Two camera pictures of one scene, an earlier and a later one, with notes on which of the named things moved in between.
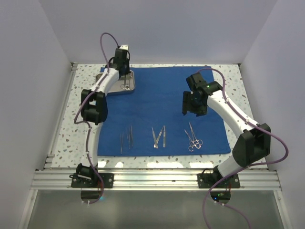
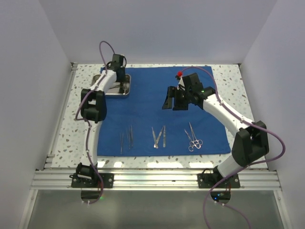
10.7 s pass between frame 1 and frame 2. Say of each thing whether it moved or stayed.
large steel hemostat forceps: stayed
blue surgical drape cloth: stayed
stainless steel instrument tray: moved
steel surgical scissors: moved
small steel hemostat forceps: stayed
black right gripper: moved
